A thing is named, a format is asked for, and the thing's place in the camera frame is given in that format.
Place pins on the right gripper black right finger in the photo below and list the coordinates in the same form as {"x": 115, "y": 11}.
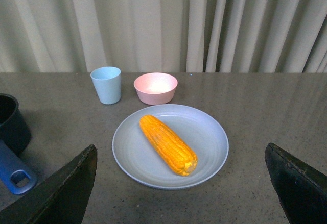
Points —
{"x": 301, "y": 189}

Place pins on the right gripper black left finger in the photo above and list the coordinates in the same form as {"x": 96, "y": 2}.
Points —
{"x": 61, "y": 198}

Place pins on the yellow corn cob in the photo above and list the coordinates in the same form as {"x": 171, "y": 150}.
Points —
{"x": 179, "y": 157}

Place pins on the dark blue pot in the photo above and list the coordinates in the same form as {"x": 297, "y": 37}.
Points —
{"x": 15, "y": 136}

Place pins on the light blue plate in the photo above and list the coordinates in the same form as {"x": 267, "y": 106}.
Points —
{"x": 139, "y": 160}

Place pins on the light blue cup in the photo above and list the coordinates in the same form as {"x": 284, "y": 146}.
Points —
{"x": 107, "y": 83}

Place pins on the pink bowl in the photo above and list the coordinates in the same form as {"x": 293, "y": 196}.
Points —
{"x": 155, "y": 88}

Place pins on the grey curtain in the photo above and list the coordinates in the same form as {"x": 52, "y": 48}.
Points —
{"x": 164, "y": 35}

